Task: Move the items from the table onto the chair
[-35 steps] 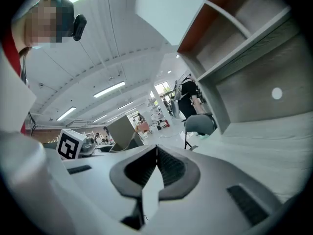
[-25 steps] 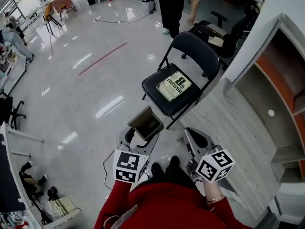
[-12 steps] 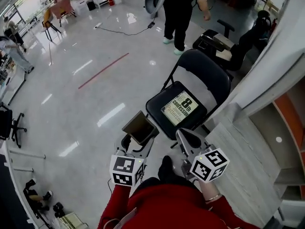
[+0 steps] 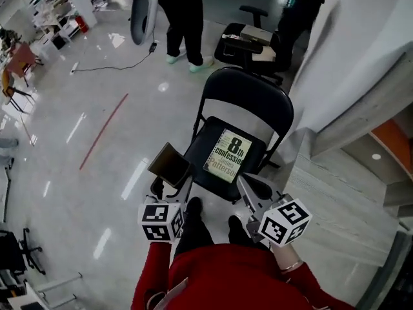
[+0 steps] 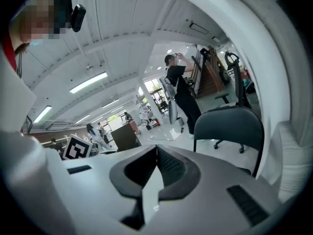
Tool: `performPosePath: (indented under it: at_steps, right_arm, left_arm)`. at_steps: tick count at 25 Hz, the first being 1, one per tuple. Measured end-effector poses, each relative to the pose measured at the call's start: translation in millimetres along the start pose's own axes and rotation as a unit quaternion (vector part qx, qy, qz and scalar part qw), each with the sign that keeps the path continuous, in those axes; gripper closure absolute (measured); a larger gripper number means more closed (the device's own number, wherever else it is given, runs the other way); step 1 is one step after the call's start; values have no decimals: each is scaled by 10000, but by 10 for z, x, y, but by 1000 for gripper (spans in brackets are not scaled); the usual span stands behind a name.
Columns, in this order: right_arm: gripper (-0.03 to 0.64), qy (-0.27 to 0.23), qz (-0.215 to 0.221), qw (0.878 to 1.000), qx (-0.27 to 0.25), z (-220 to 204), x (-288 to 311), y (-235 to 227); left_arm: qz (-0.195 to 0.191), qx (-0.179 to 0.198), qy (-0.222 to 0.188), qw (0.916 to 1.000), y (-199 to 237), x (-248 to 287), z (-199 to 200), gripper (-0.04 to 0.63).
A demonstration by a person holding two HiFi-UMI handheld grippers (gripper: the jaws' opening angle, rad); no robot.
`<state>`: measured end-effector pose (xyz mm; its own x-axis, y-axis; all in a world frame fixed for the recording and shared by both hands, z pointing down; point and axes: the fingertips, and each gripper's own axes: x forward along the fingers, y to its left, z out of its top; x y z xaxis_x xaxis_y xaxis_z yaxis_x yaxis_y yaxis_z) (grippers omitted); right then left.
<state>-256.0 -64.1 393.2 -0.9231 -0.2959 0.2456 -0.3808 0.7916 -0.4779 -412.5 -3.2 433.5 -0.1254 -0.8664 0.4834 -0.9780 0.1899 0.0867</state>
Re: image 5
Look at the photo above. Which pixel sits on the dark head mount cap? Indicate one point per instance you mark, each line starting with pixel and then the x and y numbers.
pixel 63 6

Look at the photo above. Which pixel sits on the grey wooden desk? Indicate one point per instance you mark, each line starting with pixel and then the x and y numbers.
pixel 293 160

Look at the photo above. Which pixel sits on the brown wooden structure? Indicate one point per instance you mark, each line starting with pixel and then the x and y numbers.
pixel 210 75

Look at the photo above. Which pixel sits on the person's red top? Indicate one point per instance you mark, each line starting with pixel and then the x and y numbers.
pixel 8 53

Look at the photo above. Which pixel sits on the black office chair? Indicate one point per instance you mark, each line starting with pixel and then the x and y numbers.
pixel 238 82

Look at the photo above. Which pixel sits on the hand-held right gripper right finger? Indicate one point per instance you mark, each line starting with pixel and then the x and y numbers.
pixel 215 192

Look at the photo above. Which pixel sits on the person's head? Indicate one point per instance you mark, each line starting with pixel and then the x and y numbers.
pixel 36 18

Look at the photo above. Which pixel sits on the black head-mounted camera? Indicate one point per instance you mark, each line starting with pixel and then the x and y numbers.
pixel 78 18

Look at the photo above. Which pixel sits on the long ceiling light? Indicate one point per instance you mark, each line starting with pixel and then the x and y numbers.
pixel 88 82
pixel 42 114

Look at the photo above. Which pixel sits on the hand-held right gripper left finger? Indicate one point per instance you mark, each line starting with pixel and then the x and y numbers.
pixel 97 185

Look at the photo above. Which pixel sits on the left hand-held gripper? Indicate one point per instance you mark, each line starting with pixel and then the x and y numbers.
pixel 77 148

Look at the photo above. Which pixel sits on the black folding chair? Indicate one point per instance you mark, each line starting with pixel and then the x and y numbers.
pixel 230 124

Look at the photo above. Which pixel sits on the brown cabinet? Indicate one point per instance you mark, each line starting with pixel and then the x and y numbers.
pixel 124 138

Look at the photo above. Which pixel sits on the grey wearable device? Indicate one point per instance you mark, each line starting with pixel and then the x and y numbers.
pixel 170 94

